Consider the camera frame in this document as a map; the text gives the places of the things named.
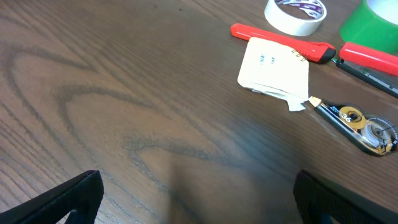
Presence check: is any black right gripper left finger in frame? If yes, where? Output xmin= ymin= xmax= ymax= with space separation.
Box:
xmin=1 ymin=170 xmax=104 ymax=224

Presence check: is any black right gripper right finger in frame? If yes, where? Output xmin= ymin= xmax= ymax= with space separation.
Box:
xmin=293 ymin=170 xmax=397 ymax=224

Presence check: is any green tape roll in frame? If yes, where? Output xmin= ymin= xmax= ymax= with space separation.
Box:
xmin=340 ymin=0 xmax=397 ymax=54

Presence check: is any white masking tape roll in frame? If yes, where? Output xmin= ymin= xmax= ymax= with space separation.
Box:
xmin=264 ymin=0 xmax=327 ymax=36

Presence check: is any correction tape dispenser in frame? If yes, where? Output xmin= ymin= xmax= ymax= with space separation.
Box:
xmin=308 ymin=96 xmax=397 ymax=157

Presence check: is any small yellow spiral notepad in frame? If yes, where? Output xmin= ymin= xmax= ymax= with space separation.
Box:
xmin=237 ymin=37 xmax=309 ymax=111

